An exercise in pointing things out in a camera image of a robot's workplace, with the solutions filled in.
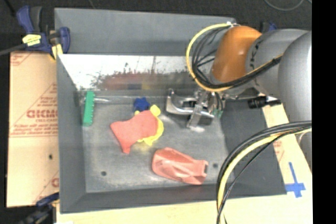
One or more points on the yellow cloth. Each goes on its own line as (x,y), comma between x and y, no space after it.
(155,110)

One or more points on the black cylinder on white bracket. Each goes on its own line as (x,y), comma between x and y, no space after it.
(256,103)

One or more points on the brown cardboard board red print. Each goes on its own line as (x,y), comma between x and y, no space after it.
(29,112)

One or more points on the green flat block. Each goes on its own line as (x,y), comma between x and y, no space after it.
(88,110)

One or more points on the red cloth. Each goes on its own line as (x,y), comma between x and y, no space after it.
(136,128)

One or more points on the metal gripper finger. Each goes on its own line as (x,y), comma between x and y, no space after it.
(194,116)
(177,108)

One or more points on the grey metal bin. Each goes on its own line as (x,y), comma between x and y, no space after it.
(118,165)

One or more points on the small blue toy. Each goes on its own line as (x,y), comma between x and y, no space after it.
(141,104)

